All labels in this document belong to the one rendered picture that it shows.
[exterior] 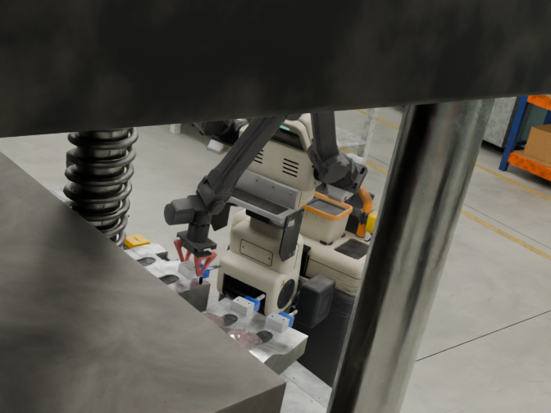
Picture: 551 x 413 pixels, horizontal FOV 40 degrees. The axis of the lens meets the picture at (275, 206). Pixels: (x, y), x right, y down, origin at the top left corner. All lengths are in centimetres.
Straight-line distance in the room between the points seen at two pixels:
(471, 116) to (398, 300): 15
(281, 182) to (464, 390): 167
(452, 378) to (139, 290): 303
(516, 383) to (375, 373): 321
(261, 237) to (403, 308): 182
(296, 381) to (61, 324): 132
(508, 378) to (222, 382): 327
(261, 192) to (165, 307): 163
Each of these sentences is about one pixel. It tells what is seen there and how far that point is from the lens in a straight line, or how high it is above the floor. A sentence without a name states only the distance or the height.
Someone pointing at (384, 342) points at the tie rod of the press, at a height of 159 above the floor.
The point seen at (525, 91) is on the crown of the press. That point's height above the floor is 181.
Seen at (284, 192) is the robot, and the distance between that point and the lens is 225.
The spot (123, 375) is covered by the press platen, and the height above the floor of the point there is 154.
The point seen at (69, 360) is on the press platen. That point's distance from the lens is 61.
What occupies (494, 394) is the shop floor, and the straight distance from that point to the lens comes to 368.
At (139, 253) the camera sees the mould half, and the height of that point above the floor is 89.
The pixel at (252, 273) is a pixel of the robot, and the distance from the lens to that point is 239.
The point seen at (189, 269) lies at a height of 92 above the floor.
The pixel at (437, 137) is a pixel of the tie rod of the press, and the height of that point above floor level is 176.
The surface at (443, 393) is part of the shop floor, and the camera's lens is 355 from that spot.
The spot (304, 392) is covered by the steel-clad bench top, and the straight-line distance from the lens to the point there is 190.
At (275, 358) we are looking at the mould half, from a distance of 186.
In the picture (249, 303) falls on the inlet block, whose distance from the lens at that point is 204.
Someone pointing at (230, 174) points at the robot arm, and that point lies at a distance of 190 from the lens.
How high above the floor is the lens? 190
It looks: 22 degrees down
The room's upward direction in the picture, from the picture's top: 11 degrees clockwise
